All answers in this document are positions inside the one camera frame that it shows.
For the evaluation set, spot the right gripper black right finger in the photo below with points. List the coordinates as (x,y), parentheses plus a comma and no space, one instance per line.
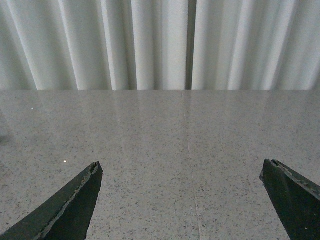
(295,199)

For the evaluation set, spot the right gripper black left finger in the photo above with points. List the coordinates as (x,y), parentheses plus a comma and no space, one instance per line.
(64,216)

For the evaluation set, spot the white pleated curtain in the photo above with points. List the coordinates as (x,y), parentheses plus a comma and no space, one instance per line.
(159,45)

